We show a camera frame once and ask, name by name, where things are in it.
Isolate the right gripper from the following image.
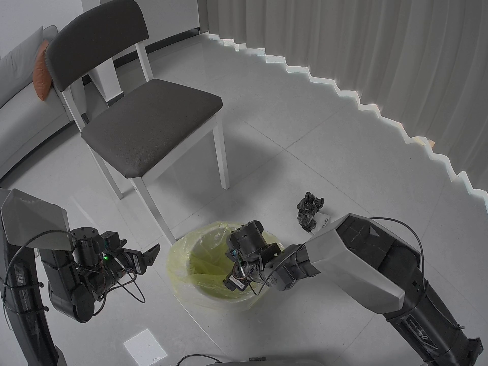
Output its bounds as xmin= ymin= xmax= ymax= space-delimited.
xmin=223 ymin=260 xmax=267 ymax=293

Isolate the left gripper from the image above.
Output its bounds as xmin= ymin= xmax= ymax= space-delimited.
xmin=109 ymin=243 xmax=161 ymax=280

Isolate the yellow plastic bag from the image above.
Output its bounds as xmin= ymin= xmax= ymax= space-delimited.
xmin=166 ymin=221 xmax=284 ymax=312

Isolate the black plastic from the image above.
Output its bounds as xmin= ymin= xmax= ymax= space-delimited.
xmin=297 ymin=191 xmax=327 ymax=235

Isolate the white trash bin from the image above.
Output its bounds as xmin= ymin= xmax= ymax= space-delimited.
xmin=185 ymin=225 xmax=267 ymax=308

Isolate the crumpled white paper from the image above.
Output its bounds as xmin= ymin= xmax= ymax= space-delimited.
xmin=310 ymin=211 xmax=332 ymax=236

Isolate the white chair with grey seat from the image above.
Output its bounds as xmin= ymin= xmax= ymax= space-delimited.
xmin=45 ymin=0 xmax=230 ymax=244

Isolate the light grey sofa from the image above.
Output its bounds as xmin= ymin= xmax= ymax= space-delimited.
xmin=0 ymin=24 xmax=82 ymax=182

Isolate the orange cushion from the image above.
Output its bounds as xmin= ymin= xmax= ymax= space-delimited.
xmin=32 ymin=40 xmax=52 ymax=101

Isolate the grey cushion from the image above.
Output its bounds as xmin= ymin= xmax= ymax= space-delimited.
xmin=0 ymin=25 xmax=58 ymax=110

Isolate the beige curtain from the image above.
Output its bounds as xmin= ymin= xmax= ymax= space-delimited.
xmin=196 ymin=0 xmax=488 ymax=205

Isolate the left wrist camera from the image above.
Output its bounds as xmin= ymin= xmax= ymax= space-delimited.
xmin=100 ymin=231 xmax=128 ymax=261

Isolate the black cable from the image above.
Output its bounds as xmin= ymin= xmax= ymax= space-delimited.
xmin=368 ymin=216 xmax=464 ymax=331
xmin=177 ymin=354 xmax=225 ymax=366
xmin=0 ymin=231 xmax=77 ymax=319

